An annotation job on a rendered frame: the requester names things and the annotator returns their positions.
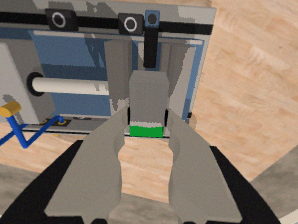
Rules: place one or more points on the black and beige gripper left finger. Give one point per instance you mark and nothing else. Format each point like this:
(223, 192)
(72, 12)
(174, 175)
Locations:
(82, 184)

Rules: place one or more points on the grey block with green end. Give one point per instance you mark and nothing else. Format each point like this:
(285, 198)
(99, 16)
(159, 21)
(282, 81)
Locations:
(148, 95)

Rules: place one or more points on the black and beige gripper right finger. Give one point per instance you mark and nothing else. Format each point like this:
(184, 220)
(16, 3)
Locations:
(204, 186)

